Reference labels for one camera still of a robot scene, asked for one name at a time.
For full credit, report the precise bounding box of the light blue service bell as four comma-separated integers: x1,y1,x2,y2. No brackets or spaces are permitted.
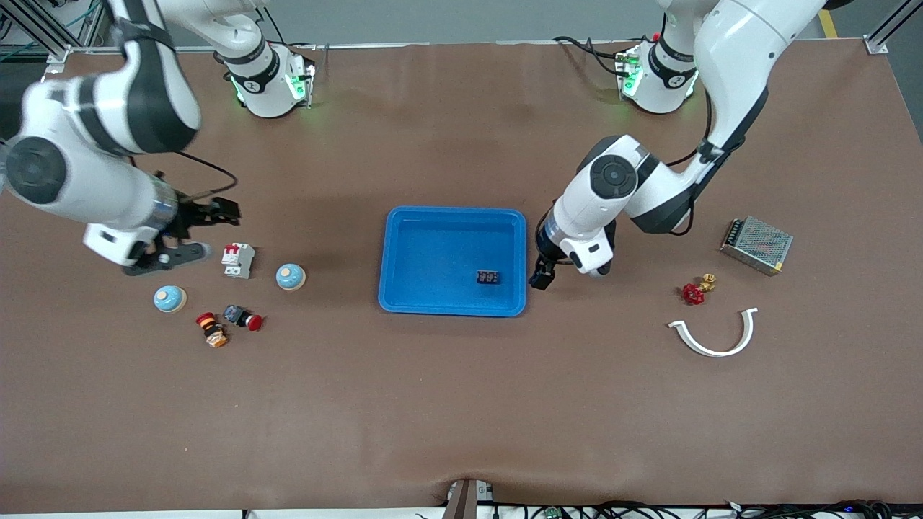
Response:
275,262,307,292
153,285,187,314

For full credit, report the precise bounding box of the white red circuit breaker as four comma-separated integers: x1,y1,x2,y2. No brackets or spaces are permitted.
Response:
221,243,256,280

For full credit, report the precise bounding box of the blue plastic tray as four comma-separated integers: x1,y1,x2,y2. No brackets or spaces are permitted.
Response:
378,206,528,318

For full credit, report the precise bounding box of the red emergency stop button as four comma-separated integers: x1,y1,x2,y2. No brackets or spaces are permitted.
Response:
223,304,265,332

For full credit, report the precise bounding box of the orange black push button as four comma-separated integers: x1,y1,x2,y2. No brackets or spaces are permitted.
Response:
195,312,230,349

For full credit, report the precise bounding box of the brown table cover mat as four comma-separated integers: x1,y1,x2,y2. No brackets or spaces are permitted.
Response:
0,40,923,514

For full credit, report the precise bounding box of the white curved pipe clamp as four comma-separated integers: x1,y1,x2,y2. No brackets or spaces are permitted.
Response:
667,307,759,358

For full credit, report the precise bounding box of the metal mesh power supply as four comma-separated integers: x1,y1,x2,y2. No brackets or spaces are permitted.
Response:
720,216,795,277

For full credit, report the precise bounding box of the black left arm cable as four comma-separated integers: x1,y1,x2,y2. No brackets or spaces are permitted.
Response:
536,90,715,254

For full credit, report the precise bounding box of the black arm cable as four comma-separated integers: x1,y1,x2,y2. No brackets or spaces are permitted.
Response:
173,150,239,203
536,90,715,254

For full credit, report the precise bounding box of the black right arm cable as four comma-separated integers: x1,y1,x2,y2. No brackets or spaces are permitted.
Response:
173,150,239,203

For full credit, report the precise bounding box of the brass valve red handle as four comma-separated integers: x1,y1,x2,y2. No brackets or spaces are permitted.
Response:
682,273,717,306

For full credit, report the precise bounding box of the black base cable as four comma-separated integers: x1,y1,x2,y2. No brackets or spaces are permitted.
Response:
552,35,632,79
263,7,318,51

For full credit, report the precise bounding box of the aluminium extrusion frame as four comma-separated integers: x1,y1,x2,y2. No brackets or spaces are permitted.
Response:
864,0,923,56
0,0,109,73

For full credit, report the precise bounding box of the grey metal edge bracket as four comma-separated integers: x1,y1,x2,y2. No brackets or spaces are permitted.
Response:
441,478,497,519

